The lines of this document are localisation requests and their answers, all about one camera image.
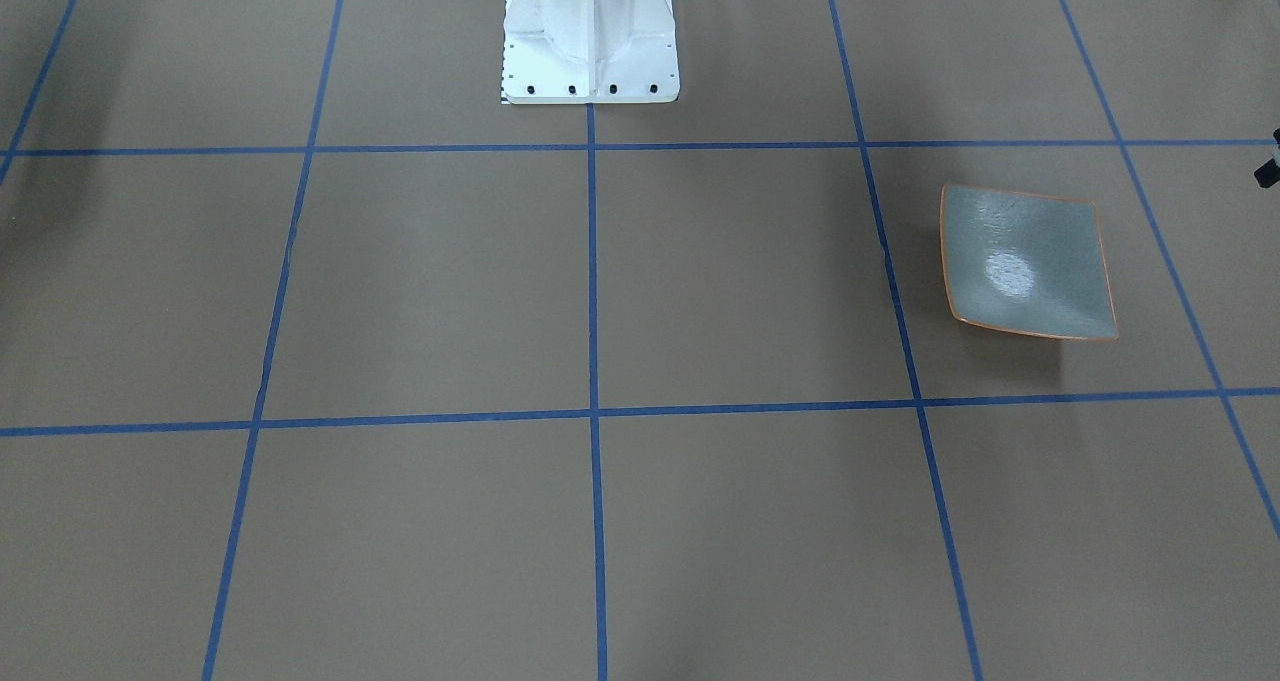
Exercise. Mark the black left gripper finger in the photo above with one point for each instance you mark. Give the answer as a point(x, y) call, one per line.
point(1268, 174)

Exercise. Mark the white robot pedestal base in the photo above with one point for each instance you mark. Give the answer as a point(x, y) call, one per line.
point(590, 52)

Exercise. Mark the grey square plate orange rim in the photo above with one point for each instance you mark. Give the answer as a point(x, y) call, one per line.
point(1025, 263)

